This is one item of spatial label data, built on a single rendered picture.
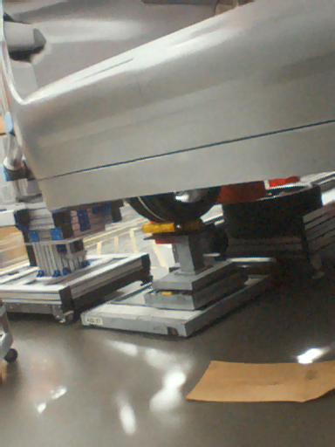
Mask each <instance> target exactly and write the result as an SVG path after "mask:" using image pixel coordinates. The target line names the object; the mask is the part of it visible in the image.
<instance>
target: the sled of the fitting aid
mask: <svg viewBox="0 0 335 447"><path fill-rule="evenodd" d="M248 280H249V278H248V273H247V269H246V268H236V269H234V270H232V271H230V272H227V273H225V274H223V275H222V276H220V277H218V278H216V279H213V280H211V281H209V282H208V283H206V285H203V286H201V287H199V288H197V289H195V290H193V291H189V290H162V289H153V290H152V291H150V292H145V293H143V297H144V301H145V307H155V308H167V309H181V310H196V309H198V308H200V307H201V306H202V305H204V304H206V303H208V302H210V300H212V299H216V298H218V297H220V296H221V295H223V294H224V293H226V292H229V291H230V290H232V289H234V288H236V287H238V286H240V285H241V284H242V283H244V282H246V281H248Z"/></svg>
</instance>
